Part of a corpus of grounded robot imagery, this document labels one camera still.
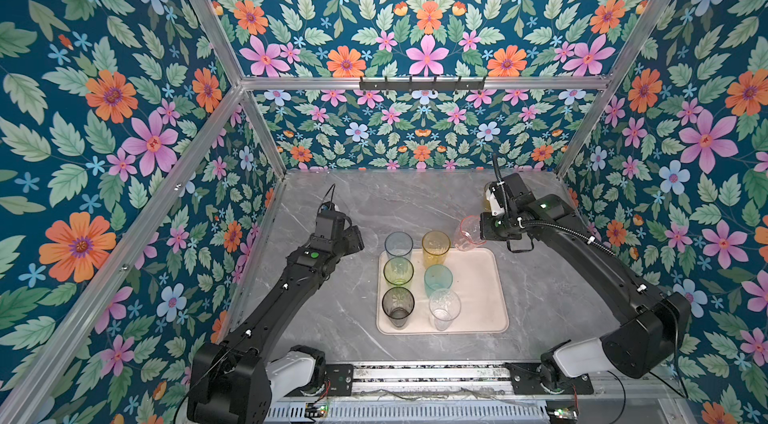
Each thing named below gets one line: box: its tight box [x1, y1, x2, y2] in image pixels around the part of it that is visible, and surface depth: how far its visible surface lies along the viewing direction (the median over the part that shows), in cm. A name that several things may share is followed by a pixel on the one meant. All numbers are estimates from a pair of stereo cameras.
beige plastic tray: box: [376, 247, 510, 335], surface depth 89 cm
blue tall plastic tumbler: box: [384, 231, 414, 257], surface depth 86 cm
